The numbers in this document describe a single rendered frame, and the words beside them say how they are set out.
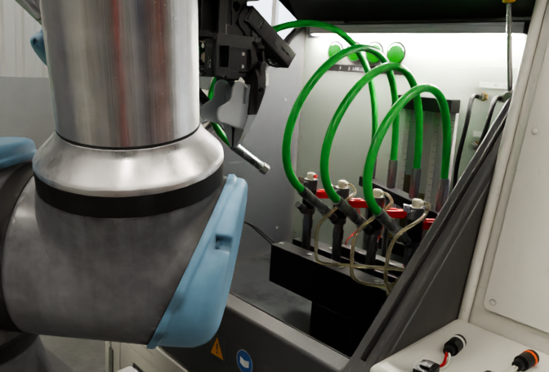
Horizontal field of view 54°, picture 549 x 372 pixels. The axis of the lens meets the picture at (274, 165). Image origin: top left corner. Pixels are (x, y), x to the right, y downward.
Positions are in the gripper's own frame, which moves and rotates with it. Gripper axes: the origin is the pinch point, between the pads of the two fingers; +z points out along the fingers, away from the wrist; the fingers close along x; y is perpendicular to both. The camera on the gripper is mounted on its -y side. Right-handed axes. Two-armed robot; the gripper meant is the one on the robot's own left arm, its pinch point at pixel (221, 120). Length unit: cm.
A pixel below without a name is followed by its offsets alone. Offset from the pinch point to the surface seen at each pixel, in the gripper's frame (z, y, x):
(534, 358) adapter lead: 50, -5, 42
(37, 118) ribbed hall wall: -202, 110, -646
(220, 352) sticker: 29.3, 27.5, 14.8
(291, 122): 8.7, -6.2, 18.8
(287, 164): 13.5, -1.3, 17.4
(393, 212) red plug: 32.8, -10.4, 13.6
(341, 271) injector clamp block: 34.9, 3.0, 10.3
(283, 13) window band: -75, -191, -494
